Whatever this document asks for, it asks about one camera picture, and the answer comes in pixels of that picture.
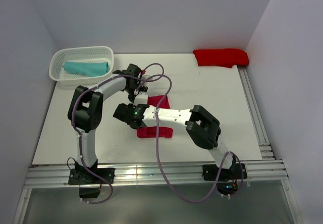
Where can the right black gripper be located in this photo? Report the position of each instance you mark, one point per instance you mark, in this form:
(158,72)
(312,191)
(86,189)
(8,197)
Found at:
(131,105)

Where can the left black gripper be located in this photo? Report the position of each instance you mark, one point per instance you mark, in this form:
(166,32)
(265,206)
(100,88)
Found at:
(143,88)

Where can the magenta t shirt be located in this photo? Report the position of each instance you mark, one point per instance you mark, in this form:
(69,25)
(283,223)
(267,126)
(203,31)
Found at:
(150,132)

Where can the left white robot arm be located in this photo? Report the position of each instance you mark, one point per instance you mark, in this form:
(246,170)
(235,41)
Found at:
(85,111)

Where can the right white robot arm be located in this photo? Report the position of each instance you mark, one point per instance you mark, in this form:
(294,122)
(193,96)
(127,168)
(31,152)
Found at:
(202,127)

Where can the teal rolled t shirt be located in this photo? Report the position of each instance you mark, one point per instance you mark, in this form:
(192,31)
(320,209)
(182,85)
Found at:
(87,69)

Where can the white perforated plastic basket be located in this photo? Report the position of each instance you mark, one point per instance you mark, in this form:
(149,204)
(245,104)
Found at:
(80,55)

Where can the folded red t shirt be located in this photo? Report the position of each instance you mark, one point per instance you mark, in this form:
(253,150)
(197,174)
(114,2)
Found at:
(226,57)

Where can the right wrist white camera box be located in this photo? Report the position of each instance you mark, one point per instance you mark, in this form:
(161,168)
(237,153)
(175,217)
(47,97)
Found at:
(141,98)

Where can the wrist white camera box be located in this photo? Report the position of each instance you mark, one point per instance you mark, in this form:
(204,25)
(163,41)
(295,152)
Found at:
(141,98)
(146,78)

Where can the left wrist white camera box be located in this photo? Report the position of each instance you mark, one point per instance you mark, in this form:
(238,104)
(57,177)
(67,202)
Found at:
(146,78)

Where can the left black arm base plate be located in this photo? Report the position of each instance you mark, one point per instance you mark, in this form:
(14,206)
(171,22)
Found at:
(89,182)

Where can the front aluminium rail frame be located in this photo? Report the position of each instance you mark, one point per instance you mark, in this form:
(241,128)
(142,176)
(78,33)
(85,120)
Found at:
(56,176)

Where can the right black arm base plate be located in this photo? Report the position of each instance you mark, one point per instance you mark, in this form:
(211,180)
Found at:
(228,179)

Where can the right side aluminium rail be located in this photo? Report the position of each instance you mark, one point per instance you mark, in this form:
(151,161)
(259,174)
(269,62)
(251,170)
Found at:
(262,138)

